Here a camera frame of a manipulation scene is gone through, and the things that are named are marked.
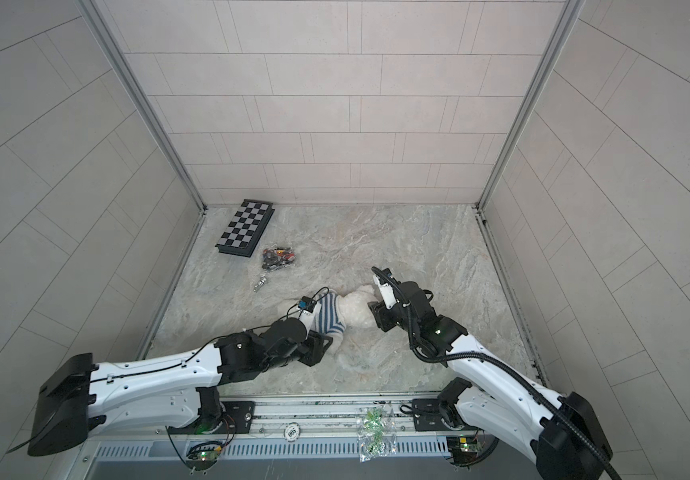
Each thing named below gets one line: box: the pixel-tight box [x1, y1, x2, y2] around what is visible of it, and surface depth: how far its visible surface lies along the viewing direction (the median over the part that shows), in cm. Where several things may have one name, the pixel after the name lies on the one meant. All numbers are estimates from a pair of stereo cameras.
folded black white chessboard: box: [215, 199, 275, 257], surface depth 107 cm
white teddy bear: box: [330, 285, 381, 354], surface depth 82 cm
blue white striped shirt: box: [314, 292, 347, 333], surface depth 80 cm
